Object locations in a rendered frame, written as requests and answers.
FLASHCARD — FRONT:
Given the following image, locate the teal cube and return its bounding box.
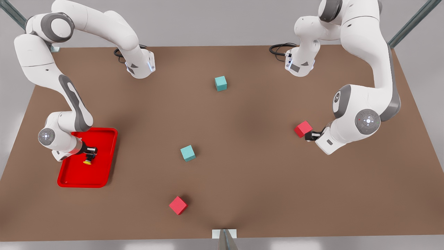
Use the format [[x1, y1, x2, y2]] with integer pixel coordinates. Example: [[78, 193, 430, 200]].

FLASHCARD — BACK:
[[180, 145, 196, 162], [214, 76, 228, 92]]

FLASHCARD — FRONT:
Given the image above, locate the black cable loop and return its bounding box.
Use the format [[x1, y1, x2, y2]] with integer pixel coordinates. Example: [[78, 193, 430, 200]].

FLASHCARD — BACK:
[[269, 43, 298, 62], [114, 44, 147, 64]]

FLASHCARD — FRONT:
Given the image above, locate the silver frame post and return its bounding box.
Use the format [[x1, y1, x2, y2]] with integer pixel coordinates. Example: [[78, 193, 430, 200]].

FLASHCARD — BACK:
[[0, 0, 60, 53], [212, 229, 239, 250], [388, 0, 443, 48]]

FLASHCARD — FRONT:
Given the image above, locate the red plastic tray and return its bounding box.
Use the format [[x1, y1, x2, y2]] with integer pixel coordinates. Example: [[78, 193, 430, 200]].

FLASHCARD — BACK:
[[57, 127, 118, 188]]

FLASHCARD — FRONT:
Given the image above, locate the red cube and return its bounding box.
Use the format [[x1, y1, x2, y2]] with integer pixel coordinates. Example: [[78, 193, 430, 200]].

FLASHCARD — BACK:
[[294, 120, 313, 138], [169, 196, 188, 216]]

